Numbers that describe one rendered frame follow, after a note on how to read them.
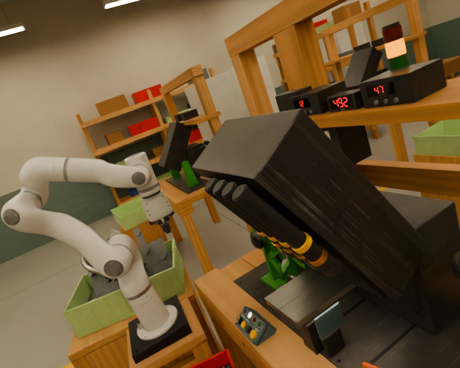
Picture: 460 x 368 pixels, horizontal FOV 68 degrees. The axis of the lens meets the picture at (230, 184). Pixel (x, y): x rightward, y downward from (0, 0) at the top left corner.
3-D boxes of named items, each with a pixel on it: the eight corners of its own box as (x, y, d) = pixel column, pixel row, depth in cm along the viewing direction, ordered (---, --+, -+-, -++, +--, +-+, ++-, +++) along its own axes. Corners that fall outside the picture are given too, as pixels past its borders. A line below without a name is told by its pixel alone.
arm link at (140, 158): (157, 185, 127) (158, 179, 136) (143, 152, 124) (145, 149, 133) (136, 193, 127) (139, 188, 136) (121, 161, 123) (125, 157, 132)
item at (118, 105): (245, 160, 802) (211, 63, 742) (123, 215, 713) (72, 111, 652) (236, 158, 852) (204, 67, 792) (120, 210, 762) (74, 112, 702)
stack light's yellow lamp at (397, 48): (399, 57, 94) (395, 40, 93) (383, 60, 99) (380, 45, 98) (410, 52, 96) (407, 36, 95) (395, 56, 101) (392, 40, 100)
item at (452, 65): (438, 87, 815) (434, 68, 803) (407, 91, 888) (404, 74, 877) (468, 71, 857) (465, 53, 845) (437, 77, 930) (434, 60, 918)
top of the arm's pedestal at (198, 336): (133, 382, 133) (129, 374, 132) (129, 336, 163) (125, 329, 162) (207, 340, 141) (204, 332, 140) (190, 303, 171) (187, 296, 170)
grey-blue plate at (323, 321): (328, 359, 101) (316, 321, 98) (324, 355, 103) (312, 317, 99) (352, 340, 105) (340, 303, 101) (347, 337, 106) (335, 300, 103)
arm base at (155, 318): (139, 348, 139) (117, 314, 133) (136, 321, 157) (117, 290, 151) (181, 323, 143) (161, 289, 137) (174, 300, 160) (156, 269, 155)
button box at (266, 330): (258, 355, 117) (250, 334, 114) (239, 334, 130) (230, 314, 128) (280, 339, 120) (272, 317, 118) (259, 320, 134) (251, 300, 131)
